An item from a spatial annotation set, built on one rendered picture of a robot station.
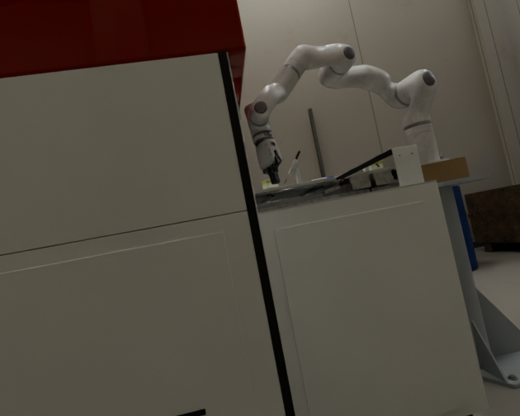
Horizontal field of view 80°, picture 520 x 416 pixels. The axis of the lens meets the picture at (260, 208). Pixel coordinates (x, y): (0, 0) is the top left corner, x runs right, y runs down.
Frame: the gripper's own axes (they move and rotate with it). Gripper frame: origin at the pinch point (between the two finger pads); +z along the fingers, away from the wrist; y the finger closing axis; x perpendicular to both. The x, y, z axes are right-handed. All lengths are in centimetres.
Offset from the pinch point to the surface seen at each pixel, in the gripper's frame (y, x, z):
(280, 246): -14.1, 17.0, 26.6
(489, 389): -19, -57, 99
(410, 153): -36.0, -32.7, 7.0
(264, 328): -24, 36, 45
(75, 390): -4, 73, 46
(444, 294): -33, -26, 55
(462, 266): -21, -70, 54
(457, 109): 69, -399, -101
